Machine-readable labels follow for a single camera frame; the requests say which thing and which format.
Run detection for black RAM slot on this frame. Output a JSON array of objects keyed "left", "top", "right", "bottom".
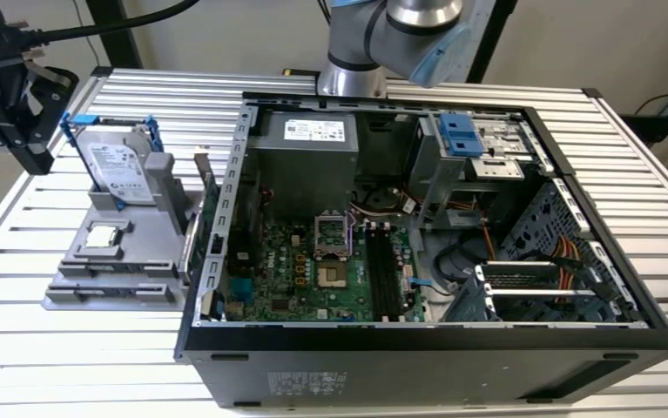
[
  {"left": 365, "top": 220, "right": 391, "bottom": 323},
  {"left": 381, "top": 220, "right": 410, "bottom": 323}
]

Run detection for hard disk in blue carrier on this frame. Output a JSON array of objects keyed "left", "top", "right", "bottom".
[{"left": 60, "top": 111, "right": 166, "bottom": 209}]

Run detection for silver CPU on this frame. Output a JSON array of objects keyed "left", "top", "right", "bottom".
[{"left": 86, "top": 223, "right": 122, "bottom": 248}]

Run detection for grey parts rack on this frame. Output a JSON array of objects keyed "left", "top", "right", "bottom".
[{"left": 42, "top": 150, "right": 207, "bottom": 311}]

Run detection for green graphics card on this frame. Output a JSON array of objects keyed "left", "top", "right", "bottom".
[{"left": 179, "top": 149, "right": 223, "bottom": 282}]

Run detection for black case fan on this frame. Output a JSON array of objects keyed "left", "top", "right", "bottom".
[{"left": 234, "top": 172, "right": 266, "bottom": 262}]

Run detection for grey power supply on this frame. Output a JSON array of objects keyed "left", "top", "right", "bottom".
[{"left": 249, "top": 111, "right": 363, "bottom": 222}]

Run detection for metal socket cover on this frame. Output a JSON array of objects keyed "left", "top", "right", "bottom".
[{"left": 313, "top": 209, "right": 353, "bottom": 260}]

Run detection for CPU socket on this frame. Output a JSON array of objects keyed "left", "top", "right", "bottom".
[{"left": 315, "top": 260, "right": 351, "bottom": 290}]

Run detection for silver optical drive cage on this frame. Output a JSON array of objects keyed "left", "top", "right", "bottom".
[{"left": 407, "top": 111, "right": 551, "bottom": 230}]

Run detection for green motherboard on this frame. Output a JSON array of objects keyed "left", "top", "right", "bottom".
[{"left": 223, "top": 216, "right": 431, "bottom": 324}]

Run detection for blue drive latch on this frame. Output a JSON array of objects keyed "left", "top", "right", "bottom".
[{"left": 437, "top": 111, "right": 482, "bottom": 158}]

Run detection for black PC case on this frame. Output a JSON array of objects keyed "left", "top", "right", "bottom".
[{"left": 174, "top": 89, "right": 668, "bottom": 410}]

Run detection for silver disk bay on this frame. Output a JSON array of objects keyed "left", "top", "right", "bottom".
[{"left": 442, "top": 256, "right": 653, "bottom": 326}]

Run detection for black metal stand post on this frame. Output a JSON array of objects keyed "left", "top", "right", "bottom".
[
  {"left": 466, "top": 0, "right": 519, "bottom": 84},
  {"left": 86, "top": 0, "right": 145, "bottom": 71}
]

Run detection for black camera cable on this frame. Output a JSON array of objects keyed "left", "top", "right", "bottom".
[{"left": 0, "top": 0, "right": 202, "bottom": 60}]

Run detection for wire locking lever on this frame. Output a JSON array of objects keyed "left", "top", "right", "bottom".
[{"left": 346, "top": 216, "right": 369, "bottom": 260}]

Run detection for orange yellow drive wires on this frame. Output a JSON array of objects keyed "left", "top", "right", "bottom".
[{"left": 402, "top": 185, "right": 486, "bottom": 219}]

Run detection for black data cable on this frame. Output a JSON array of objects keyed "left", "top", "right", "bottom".
[{"left": 430, "top": 234, "right": 490, "bottom": 291}]

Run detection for single orange wire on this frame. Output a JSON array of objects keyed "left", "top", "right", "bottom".
[{"left": 481, "top": 216, "right": 499, "bottom": 263}]

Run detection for orange yellow power wires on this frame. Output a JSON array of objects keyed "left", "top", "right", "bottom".
[{"left": 546, "top": 236, "right": 586, "bottom": 301}]

